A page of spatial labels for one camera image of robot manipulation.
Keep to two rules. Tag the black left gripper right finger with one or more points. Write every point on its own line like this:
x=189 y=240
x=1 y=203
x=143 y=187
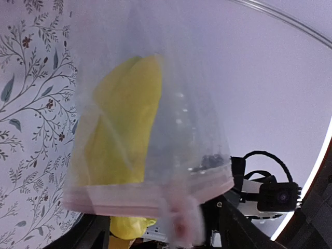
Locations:
x=236 y=231

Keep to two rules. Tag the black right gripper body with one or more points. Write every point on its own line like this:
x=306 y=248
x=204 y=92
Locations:
x=310 y=226

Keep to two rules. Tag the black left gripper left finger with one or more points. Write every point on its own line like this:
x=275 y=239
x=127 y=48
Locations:
x=91 y=231

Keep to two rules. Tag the clear zip top bag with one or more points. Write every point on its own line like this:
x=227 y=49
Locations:
x=188 y=160

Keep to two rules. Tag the yellow toy banana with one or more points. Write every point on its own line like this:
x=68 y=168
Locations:
x=117 y=110

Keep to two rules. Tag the floral tablecloth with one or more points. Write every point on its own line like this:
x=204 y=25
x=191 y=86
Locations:
x=38 y=120

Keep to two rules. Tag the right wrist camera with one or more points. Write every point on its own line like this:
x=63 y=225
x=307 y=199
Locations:
x=278 y=197

